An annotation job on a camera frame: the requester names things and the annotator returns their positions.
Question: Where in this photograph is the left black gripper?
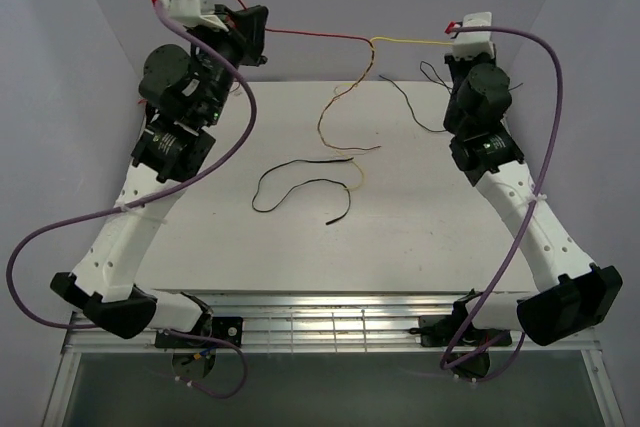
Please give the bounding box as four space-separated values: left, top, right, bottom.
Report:
184 5 265 126

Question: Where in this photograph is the black wire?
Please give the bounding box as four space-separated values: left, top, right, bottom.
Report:
251 157 355 226
378 59 524 134

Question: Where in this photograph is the yellow wire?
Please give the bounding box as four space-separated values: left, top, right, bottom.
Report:
317 35 454 193

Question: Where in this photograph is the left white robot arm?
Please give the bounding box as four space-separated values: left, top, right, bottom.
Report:
50 5 269 347

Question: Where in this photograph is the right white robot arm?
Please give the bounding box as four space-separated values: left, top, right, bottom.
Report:
444 53 622 346

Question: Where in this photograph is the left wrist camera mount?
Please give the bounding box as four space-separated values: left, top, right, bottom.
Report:
151 0 229 32

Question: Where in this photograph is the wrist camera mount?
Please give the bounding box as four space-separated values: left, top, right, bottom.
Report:
151 0 229 32
445 12 495 61

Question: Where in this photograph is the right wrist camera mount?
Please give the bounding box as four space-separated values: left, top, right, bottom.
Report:
445 12 495 61

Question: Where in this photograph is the aluminium rail frame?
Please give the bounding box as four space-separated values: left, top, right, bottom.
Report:
41 84 626 427

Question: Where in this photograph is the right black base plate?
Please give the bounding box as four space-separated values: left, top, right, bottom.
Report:
408 315 512 347

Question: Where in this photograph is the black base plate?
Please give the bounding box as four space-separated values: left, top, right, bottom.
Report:
408 315 512 347
153 316 244 350

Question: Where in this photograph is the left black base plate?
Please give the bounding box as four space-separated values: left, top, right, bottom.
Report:
153 316 244 350

